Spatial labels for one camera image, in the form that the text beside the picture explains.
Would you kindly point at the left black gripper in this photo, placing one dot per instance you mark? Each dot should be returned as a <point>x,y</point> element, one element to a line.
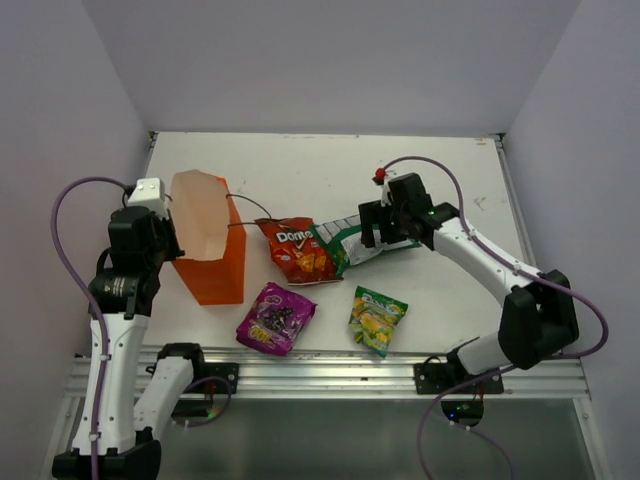
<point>166,226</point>

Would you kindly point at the green snack bag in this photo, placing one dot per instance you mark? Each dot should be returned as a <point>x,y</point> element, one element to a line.
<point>341,239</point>

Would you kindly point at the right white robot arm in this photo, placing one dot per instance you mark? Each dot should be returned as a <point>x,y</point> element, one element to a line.
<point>538,317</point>

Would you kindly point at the purple snack bag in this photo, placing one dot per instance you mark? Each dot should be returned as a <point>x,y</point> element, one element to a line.
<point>275,320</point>

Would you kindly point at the right black base bracket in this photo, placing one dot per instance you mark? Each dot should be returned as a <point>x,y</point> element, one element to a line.
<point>434,376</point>

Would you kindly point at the left black base bracket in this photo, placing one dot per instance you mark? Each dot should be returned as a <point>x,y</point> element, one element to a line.
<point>210,378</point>

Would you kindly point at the red Doritos chip bag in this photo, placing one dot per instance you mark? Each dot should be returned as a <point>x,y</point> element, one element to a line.
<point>296,252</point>

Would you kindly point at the orange paper bag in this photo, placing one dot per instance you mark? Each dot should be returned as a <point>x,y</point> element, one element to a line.
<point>212,235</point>

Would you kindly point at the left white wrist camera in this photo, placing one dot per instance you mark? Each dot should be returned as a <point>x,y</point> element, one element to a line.
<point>150,193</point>

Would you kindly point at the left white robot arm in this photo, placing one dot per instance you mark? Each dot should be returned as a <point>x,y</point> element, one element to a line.
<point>120,430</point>

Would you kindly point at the green yellow Fox's candy bag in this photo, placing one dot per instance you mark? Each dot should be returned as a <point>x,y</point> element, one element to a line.
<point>374,318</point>

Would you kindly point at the aluminium mounting rail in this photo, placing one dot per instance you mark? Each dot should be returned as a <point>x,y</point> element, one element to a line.
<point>343,375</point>

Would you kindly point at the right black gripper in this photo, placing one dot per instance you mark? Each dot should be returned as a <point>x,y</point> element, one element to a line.
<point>372,213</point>

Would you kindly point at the black base bracket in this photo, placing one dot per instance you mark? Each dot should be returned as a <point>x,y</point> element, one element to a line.
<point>210,378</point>
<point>434,376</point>

